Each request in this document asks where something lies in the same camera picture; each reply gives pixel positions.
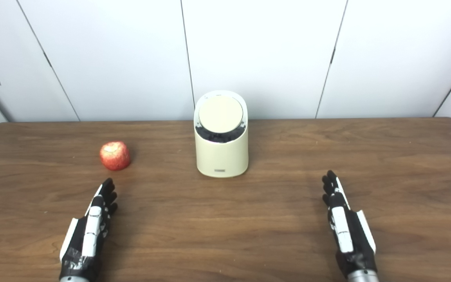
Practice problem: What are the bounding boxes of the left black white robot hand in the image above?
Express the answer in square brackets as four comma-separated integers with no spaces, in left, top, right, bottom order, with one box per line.
[59,177,119,279]

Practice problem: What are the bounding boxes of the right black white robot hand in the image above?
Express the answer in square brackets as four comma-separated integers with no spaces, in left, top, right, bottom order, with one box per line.
[321,170,377,279]

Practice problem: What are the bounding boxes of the red apple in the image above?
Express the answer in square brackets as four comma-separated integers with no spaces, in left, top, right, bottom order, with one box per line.
[99,141,132,171]

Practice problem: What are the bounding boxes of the cream round bin lid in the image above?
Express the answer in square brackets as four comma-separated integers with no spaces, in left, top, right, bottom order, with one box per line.
[198,95,244,136]

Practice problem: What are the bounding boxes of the cream-colored bin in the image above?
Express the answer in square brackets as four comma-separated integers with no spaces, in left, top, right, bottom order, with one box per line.
[193,90,249,178]

